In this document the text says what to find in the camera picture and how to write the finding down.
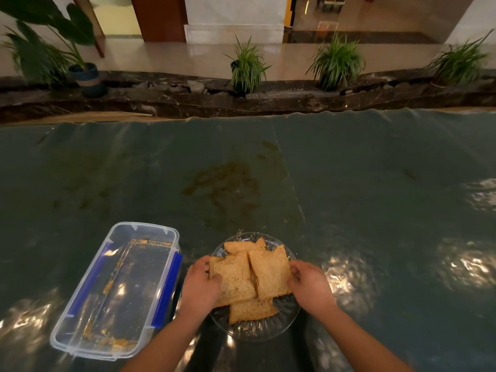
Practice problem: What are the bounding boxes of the blue plant pot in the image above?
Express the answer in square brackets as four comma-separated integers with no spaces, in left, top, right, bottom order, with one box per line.
[68,63,108,99]

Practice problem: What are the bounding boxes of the clear glass plate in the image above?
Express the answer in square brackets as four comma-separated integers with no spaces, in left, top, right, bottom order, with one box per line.
[208,232,301,343]

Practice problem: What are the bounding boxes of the person's left hand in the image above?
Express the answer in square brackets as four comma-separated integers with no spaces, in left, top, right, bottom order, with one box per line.
[180,255,224,318]

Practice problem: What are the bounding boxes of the brown wooden door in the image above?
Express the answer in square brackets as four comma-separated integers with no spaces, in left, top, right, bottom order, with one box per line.
[129,0,189,43]

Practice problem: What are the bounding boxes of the person's left forearm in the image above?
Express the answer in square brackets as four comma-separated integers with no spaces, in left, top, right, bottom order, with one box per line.
[120,309,208,372]

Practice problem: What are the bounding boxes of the large broad-leaf plant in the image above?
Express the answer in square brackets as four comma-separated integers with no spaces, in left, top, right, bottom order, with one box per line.
[0,0,97,86]

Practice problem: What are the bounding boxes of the person's right forearm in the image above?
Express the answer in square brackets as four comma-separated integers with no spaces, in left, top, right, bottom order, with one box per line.
[310,301,414,372]

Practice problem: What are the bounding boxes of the white marble pillar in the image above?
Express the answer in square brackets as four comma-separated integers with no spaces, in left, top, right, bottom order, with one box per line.
[184,0,290,45]

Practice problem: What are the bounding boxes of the clear plastic box, blue clips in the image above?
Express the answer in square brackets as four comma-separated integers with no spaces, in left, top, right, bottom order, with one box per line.
[50,222,183,362]

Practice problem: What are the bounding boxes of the green grass plant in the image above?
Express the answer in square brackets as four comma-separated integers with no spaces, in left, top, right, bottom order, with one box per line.
[225,35,272,95]
[424,29,494,88]
[305,32,366,92]

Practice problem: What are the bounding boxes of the green plastic table cover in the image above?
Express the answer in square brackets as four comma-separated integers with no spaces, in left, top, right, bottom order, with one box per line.
[0,108,496,372]

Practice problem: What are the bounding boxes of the large brown bread slice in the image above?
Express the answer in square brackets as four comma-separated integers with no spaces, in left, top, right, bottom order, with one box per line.
[209,252,259,307]

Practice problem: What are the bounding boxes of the dark stone planter ledge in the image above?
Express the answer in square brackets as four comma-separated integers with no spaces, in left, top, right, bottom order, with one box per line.
[0,69,496,125]

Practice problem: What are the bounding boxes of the person's right hand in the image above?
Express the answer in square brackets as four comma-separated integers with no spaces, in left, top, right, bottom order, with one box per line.
[286,260,338,317]

